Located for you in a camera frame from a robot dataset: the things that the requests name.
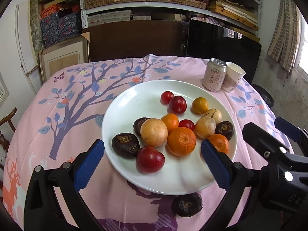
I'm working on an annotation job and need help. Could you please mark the black glossy panel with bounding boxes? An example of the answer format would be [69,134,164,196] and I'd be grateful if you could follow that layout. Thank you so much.
[186,19,262,85]

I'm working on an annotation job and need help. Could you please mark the greenish yellow orange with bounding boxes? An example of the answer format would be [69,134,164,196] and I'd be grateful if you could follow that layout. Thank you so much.
[192,97,209,114]

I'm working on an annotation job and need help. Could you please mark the wooden picture frame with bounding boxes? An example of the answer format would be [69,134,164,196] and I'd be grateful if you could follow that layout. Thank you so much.
[38,35,90,80]

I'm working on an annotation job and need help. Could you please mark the white metal shelf rack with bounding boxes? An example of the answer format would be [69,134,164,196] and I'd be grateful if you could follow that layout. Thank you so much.
[79,0,263,36]

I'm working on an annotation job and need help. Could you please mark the black round stand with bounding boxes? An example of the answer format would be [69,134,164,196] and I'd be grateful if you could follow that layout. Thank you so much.
[251,84,275,109]

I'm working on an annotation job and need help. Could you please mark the small smooth orange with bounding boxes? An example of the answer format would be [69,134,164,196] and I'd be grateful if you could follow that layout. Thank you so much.
[161,113,180,133]

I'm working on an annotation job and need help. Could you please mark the white oval plate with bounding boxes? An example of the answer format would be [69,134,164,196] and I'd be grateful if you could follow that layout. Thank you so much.
[101,80,238,196]

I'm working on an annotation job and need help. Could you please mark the stack of grey patterned boxes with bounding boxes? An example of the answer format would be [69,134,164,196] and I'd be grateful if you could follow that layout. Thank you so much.
[87,10,152,27]

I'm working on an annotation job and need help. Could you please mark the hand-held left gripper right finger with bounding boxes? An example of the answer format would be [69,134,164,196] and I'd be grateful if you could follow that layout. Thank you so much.
[201,139,263,231]

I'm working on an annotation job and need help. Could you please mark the pink printed tablecloth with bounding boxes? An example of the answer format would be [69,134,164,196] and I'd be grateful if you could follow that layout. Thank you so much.
[2,54,296,231]

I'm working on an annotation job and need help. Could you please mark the pink cloth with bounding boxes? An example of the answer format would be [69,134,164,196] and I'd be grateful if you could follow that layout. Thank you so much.
[190,14,225,27]

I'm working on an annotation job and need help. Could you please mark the dark water chestnut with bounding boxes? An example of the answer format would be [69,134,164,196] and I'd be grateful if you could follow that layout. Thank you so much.
[112,133,141,159]
[133,117,151,136]
[215,121,235,140]
[171,192,203,217]

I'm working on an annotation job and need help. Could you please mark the small red plum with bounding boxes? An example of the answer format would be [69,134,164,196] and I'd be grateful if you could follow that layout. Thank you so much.
[178,119,195,132]
[160,91,175,105]

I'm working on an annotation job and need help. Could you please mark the white board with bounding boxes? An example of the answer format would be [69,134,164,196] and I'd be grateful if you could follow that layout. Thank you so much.
[15,1,40,77]

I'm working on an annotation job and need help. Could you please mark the marble slab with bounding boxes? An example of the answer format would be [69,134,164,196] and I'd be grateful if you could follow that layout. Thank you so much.
[29,0,46,53]

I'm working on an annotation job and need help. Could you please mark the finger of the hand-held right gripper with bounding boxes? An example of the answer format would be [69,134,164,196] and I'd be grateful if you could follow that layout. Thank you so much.
[243,123,297,164]
[274,117,308,143]

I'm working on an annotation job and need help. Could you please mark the stack of blue patterned boxes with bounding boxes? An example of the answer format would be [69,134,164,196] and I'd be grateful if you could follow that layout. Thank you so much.
[40,1,82,49]

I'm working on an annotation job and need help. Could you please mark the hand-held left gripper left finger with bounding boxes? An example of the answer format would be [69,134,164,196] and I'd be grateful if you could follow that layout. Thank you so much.
[23,139,105,231]

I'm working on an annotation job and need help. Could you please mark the pink drink can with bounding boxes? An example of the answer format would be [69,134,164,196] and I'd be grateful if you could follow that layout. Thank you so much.
[202,58,227,92]

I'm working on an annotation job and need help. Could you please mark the large orange mandarin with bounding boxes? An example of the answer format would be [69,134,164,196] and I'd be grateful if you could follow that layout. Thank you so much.
[167,127,197,157]

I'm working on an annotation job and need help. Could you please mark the pale pepino melon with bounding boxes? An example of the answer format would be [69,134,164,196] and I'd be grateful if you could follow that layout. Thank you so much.
[204,108,222,125]
[140,118,168,147]
[194,116,216,139]

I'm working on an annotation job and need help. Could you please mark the printed paper cup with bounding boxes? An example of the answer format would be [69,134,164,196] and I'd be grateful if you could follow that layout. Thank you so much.
[221,62,246,93]

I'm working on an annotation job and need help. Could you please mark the dark brown wooden board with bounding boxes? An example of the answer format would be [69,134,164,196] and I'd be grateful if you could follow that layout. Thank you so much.
[80,20,190,63]

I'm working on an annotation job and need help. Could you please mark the wooden chair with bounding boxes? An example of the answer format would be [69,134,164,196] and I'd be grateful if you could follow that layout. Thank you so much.
[0,107,18,171]

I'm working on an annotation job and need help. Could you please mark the hanging brick pattern sheets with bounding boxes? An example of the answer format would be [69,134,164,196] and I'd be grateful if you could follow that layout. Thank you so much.
[267,0,301,73]

